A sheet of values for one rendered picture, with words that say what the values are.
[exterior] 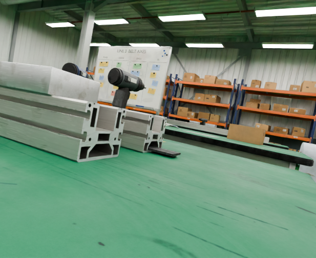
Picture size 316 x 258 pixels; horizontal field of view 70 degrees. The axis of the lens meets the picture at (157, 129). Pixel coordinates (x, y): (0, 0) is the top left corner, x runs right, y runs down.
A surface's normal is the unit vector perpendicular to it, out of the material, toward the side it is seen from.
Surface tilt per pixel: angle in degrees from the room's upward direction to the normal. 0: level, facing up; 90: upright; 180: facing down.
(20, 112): 90
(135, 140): 90
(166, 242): 0
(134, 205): 0
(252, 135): 89
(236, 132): 89
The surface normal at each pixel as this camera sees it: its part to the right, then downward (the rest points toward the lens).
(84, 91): 0.89, 0.19
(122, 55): -0.48, -0.04
